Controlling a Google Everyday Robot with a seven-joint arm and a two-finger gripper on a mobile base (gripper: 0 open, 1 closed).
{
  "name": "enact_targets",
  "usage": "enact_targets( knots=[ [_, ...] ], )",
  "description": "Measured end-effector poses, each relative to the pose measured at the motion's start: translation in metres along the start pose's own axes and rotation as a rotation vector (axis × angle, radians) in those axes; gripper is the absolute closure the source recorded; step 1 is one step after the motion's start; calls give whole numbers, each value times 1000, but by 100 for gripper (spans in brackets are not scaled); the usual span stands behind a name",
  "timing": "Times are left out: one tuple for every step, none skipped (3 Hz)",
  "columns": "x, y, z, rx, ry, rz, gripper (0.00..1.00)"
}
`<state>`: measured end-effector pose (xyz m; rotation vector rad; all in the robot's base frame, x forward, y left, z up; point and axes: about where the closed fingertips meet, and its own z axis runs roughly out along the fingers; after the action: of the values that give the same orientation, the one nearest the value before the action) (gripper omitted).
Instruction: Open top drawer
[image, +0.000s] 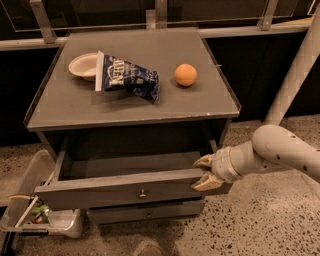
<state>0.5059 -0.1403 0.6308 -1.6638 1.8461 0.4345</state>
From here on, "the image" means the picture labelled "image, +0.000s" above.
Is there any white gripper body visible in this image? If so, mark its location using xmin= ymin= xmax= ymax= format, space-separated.
xmin=211 ymin=147 xmax=242 ymax=183

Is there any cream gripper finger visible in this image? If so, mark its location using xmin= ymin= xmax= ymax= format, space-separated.
xmin=191 ymin=172 xmax=223 ymax=191
xmin=193 ymin=154 xmax=213 ymax=168

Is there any grey top drawer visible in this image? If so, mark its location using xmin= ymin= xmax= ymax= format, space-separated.
xmin=34 ymin=138 xmax=233 ymax=211

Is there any grey drawer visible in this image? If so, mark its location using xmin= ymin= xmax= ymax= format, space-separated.
xmin=34 ymin=138 xmax=233 ymax=211
xmin=87 ymin=198 xmax=205 ymax=225

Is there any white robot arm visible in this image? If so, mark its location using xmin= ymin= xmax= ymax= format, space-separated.
xmin=192 ymin=125 xmax=320 ymax=191

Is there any grey bottom drawer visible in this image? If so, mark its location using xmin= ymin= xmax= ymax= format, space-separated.
xmin=87 ymin=198 xmax=205 ymax=225

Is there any grey three-drawer cabinet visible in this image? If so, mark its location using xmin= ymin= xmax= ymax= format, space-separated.
xmin=24 ymin=27 xmax=242 ymax=225

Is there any orange fruit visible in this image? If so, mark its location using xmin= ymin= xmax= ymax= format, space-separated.
xmin=174 ymin=64 xmax=197 ymax=87

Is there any blue chip bag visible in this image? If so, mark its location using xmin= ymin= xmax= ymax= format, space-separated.
xmin=95 ymin=51 xmax=160 ymax=100

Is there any white paper bowl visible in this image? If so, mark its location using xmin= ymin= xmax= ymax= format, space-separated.
xmin=68 ymin=53 xmax=98 ymax=81

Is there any clear plastic bin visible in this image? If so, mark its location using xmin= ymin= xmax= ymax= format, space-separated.
xmin=0 ymin=150 xmax=83 ymax=238

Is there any metal railing with glass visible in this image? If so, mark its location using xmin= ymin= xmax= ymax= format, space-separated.
xmin=0 ymin=0 xmax=319 ymax=51

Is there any white diagonal post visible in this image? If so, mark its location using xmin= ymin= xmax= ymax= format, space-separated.
xmin=264 ymin=5 xmax=320 ymax=125

